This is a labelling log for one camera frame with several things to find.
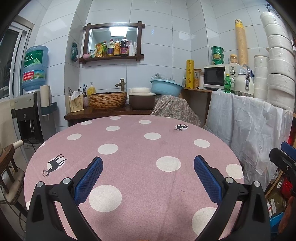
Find yellow cling film roll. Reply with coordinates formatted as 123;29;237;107
186;60;194;88

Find woven wicker sink basin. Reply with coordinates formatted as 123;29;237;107
88;92;127;110

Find white sheet cover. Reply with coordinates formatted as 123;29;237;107
204;90;293;189

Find white microwave oven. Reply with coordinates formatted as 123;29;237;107
203;63;246;91

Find floral cloth cover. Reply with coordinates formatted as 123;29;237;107
151;95;201;127

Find short stack white bowls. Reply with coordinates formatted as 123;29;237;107
254;55;269;101

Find pink polka dot tablecloth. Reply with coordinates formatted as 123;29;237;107
24;115;243;240

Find yellow soap bottle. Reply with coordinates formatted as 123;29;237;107
87;82;96;96

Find bronze faucet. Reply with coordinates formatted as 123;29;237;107
115;78;125;92

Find brown white rice cooker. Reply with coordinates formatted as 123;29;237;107
128;87;156;110

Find wooden chair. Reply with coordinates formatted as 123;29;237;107
0;139;26;232

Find blue water jug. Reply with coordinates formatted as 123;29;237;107
22;45;49;92

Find wooden counter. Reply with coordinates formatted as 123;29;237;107
64;104;152;126

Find beige tissue holder basket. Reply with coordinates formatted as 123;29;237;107
68;91;84;113

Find light blue plastic basin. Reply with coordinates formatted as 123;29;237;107
151;79;184;97

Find window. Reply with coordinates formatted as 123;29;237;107
0;22;30;101

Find tall stack white bowls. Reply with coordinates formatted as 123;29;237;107
260;11;295;111

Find wooden framed mirror shelf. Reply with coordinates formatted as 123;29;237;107
79;21;145;64

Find water dispenser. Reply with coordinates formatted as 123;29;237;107
13;90;57;144

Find white electric kettle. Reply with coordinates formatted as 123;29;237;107
234;65;254;97

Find wooden side shelf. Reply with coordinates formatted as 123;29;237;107
179;88;212;127

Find green instant noodle bowls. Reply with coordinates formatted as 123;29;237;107
211;46;224;65

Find stack of paper cups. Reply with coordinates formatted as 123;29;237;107
235;19;248;66

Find green soda bottle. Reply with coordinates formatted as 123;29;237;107
224;74;232;93

